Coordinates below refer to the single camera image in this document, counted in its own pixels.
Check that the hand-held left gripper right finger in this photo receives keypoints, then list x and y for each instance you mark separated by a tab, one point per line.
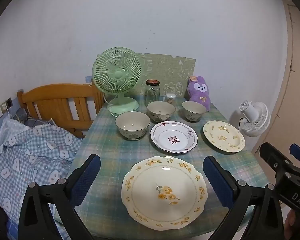
218	180

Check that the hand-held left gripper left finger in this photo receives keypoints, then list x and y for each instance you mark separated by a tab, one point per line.
86	177

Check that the small yellow floral plate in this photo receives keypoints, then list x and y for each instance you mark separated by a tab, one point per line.
223	136

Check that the white plate red character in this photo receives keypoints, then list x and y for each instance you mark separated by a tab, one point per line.
165	192

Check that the white plate with red pattern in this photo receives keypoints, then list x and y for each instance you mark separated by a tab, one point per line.
173	137

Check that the cream bowl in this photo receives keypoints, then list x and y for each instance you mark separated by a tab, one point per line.
132	125

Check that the grey-green ceramic bowl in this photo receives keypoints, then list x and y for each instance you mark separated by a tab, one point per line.
161	111
193	111

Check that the person's right hand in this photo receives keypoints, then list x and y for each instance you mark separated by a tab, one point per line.
290	226

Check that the white clip fan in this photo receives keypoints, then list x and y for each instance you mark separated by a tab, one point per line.
256	118

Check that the blue checkered bear blanket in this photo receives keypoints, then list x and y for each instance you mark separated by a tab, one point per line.
35	155

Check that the beige door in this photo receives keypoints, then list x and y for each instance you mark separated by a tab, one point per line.
295	92

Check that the striped grey pillow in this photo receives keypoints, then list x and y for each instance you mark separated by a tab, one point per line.
32	121

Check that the wooden chair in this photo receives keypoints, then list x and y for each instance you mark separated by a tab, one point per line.
57	102

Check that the purple plush bunny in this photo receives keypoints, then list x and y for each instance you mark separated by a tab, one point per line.
198	92

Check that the cotton swab container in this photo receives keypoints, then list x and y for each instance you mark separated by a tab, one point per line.
170	98

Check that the glass jar with dark lid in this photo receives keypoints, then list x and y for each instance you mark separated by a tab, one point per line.
152	93

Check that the green desk fan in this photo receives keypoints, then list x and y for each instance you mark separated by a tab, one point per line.
117	75

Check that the wall socket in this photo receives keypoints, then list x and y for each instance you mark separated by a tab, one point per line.
7	104

